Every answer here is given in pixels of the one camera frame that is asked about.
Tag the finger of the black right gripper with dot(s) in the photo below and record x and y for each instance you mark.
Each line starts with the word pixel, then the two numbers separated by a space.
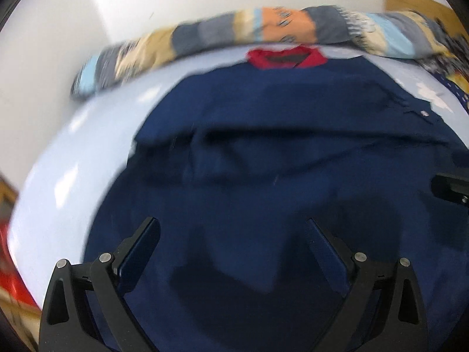
pixel 454 189

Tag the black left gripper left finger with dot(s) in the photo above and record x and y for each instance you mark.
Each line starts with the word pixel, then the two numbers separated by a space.
pixel 67 322

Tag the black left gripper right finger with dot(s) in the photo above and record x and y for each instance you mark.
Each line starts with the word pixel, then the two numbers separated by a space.
pixel 383 309

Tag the navy jacket with red collar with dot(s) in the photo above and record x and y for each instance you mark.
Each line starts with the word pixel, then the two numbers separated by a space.
pixel 239 163

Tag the red object at left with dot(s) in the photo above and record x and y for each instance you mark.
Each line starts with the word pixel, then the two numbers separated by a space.
pixel 10 278

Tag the patterned yellow navy cloth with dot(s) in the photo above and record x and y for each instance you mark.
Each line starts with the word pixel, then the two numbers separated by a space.
pixel 451 68

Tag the wooden furniture at left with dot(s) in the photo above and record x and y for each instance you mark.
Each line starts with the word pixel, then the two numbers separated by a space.
pixel 8 198

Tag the patchwork rolled quilt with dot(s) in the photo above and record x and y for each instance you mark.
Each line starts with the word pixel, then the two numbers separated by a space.
pixel 404 34

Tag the wooden headboard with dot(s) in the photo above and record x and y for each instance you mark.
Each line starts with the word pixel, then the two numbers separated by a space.
pixel 431 9

